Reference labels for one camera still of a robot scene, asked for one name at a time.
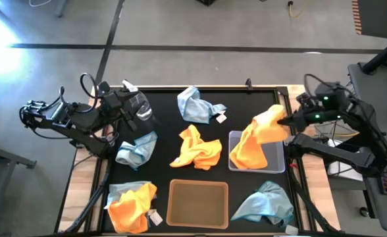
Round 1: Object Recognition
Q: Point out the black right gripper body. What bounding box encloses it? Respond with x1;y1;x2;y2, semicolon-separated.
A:
292;93;333;132

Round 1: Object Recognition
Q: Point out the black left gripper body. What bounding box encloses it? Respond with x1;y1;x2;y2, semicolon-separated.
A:
98;81;138;132

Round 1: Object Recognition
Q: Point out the orange microfiber towel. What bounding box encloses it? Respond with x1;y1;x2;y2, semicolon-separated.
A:
169;124;223;171
107;182;165;235
229;104;290;171

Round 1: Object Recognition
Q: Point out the light blue microfiber towel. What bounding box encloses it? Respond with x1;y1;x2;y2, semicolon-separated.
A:
103;180;157;210
115;130;159;171
176;86;228;125
230;180;299;236

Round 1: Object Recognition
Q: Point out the clear spray bottle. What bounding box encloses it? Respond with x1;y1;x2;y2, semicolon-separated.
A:
122;80;153;122

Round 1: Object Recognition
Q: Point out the clear plastic basket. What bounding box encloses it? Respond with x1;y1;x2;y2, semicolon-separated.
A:
228;130;286;174

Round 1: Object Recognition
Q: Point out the black table mat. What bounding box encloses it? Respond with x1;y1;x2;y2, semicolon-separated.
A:
101;88;300;234

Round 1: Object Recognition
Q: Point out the white paper sheet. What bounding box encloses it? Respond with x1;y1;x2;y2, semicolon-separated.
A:
325;138;364;182

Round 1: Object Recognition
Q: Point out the grey workstation desk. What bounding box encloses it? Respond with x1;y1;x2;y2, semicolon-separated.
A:
346;61;387;232

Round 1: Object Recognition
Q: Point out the black pole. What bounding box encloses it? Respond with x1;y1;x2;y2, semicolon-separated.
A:
360;34;387;75

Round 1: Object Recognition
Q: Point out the grey furniture leg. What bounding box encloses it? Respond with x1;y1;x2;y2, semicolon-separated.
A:
54;0;70;18

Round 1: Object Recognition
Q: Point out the black floor mat orange border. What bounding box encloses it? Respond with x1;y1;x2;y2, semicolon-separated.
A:
351;0;387;40

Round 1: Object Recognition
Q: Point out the brown plastic basket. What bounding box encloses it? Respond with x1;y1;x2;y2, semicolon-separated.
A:
165;178;230;230

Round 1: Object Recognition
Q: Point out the grey metal stand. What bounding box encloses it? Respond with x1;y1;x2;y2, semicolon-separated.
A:
0;131;38;237

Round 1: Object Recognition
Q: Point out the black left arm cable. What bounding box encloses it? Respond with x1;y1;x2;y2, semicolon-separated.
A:
58;72;101;115

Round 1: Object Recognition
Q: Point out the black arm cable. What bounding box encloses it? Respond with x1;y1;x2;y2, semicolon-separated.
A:
303;73;348;97
58;72;101;115

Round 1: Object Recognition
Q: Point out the black floor cable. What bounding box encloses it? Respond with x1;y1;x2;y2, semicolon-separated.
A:
314;120;359;140

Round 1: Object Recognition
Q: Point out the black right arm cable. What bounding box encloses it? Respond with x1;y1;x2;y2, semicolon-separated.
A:
303;73;348;97

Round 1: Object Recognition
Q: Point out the yellow floor cable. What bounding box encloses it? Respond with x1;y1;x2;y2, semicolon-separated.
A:
286;0;310;19

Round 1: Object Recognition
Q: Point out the white floor cable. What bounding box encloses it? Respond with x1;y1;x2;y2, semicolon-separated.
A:
28;0;53;8

